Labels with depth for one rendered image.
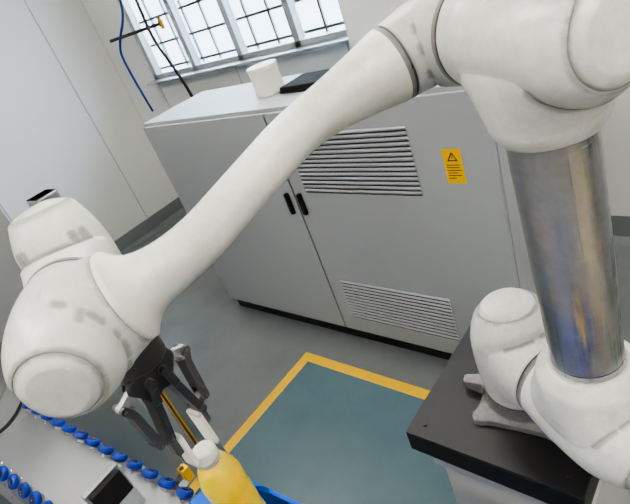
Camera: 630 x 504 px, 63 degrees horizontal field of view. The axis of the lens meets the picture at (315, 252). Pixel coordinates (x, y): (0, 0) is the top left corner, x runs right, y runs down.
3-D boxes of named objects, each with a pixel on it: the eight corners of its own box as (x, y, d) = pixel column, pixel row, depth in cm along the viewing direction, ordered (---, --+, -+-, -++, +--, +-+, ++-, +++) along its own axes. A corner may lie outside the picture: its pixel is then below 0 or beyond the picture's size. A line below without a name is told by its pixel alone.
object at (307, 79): (303, 78, 264) (301, 71, 262) (352, 70, 243) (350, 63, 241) (275, 96, 251) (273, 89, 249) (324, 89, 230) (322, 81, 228)
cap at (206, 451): (221, 461, 80) (216, 454, 79) (198, 473, 79) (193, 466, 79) (217, 443, 83) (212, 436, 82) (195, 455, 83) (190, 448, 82)
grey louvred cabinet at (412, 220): (280, 267, 408) (202, 91, 338) (569, 316, 265) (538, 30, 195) (233, 310, 377) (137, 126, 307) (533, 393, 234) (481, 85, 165)
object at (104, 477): (141, 496, 138) (111, 461, 130) (149, 502, 135) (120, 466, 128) (112, 530, 132) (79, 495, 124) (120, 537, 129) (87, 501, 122)
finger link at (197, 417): (185, 411, 79) (188, 407, 80) (205, 439, 83) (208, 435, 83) (197, 416, 77) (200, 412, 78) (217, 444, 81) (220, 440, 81)
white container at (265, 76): (270, 88, 272) (260, 61, 265) (291, 85, 261) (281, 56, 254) (250, 100, 263) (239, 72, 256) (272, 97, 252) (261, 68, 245)
